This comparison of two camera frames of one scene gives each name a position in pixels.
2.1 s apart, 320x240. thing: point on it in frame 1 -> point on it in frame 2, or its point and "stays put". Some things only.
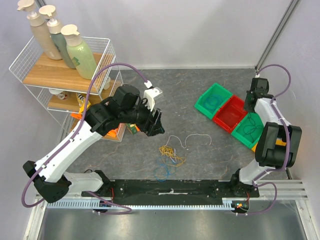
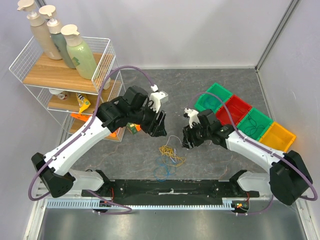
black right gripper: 251,94 -> 191,135
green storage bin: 212,99 stays put
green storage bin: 249,129 stays put
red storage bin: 230,114 stays put
